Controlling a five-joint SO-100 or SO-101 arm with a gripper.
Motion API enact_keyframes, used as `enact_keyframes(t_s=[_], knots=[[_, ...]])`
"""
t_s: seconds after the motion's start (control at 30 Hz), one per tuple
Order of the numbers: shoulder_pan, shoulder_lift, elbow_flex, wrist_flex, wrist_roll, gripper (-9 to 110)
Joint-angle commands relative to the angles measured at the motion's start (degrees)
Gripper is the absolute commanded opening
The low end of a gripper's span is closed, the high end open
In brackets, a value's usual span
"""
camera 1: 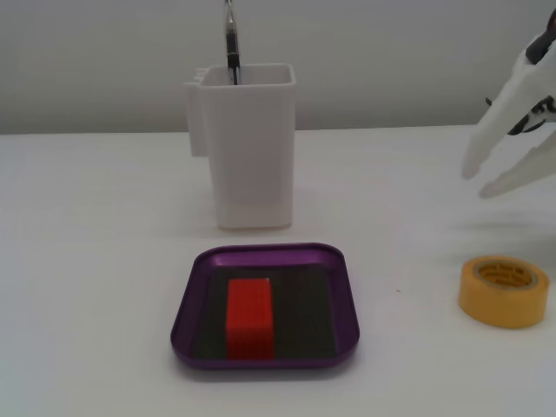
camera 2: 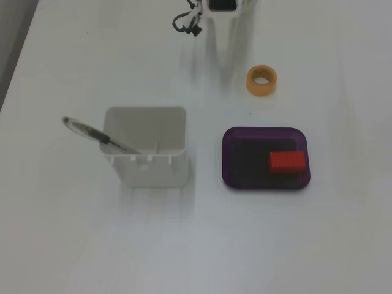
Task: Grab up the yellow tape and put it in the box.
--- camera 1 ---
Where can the white plastic pen holder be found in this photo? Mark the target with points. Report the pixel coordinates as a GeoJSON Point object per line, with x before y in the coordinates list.
{"type": "Point", "coordinates": [249, 152]}

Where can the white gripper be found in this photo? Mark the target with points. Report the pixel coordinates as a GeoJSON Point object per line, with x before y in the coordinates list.
{"type": "Point", "coordinates": [527, 93]}

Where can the yellow masking tape roll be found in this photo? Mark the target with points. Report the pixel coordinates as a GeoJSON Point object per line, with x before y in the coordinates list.
{"type": "Point", "coordinates": [499, 304]}

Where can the red ribbed block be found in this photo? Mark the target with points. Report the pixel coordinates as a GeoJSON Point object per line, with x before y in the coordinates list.
{"type": "Point", "coordinates": [249, 317]}

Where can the purple metal tray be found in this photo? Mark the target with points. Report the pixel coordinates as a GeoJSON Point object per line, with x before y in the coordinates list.
{"type": "Point", "coordinates": [191, 304]}

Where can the black silver pen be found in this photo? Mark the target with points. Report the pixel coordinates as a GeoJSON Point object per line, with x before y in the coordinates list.
{"type": "Point", "coordinates": [231, 52]}

